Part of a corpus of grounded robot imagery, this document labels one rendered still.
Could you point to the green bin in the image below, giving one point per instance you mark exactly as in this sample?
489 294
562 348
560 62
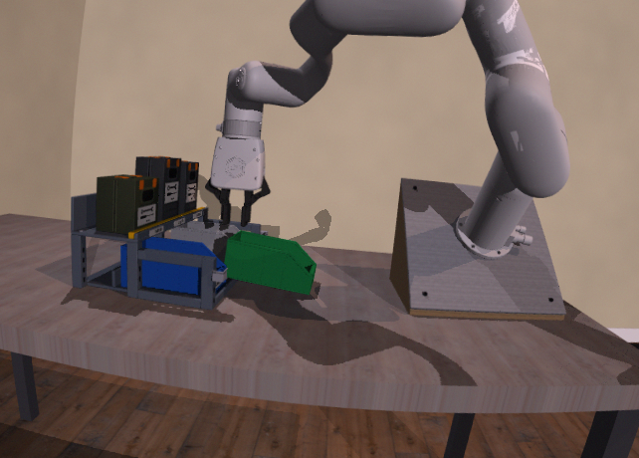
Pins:
269 261

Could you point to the grey metal shelf rack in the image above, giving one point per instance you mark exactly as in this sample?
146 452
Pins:
83 223

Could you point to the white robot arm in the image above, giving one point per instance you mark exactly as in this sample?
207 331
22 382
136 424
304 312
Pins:
529 132

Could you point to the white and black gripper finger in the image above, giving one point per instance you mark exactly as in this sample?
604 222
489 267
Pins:
221 195
250 199

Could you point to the orange flat bar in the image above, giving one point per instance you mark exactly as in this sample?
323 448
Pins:
131 234

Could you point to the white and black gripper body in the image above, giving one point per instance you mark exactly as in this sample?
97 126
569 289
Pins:
235 165

